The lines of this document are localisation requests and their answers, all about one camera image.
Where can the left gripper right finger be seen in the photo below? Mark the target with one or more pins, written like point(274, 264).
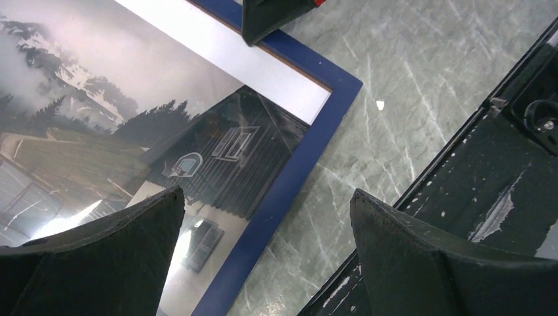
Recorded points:
point(410, 267)

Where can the blue picture frame with photo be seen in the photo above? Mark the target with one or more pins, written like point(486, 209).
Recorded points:
point(107, 103)

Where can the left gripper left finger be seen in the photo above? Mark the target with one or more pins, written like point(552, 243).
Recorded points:
point(115, 265)

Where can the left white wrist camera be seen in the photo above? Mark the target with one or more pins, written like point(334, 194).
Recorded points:
point(263, 17)

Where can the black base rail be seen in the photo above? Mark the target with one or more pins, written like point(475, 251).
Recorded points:
point(494, 183)

